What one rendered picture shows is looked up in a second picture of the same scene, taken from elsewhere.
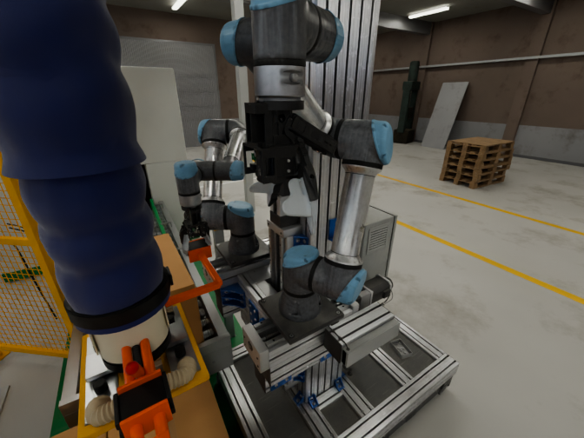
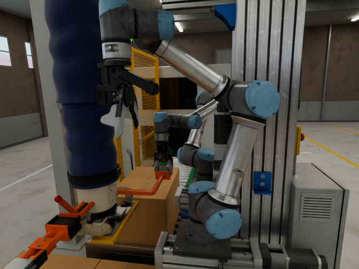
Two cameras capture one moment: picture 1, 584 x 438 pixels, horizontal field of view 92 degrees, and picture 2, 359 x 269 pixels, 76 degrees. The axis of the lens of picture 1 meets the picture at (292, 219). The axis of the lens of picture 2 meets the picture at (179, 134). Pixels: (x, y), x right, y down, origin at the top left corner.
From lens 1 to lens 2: 0.54 m
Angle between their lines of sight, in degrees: 41
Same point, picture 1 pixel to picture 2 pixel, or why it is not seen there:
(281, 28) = (103, 25)
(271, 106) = (104, 64)
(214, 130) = (204, 98)
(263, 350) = (158, 250)
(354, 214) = (228, 157)
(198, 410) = not seen: outside the picture
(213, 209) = (188, 150)
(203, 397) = not seen: outside the picture
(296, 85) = (113, 52)
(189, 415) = not seen: outside the picture
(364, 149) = (240, 103)
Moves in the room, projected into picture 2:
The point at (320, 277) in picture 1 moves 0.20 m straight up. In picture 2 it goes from (200, 205) to (200, 151)
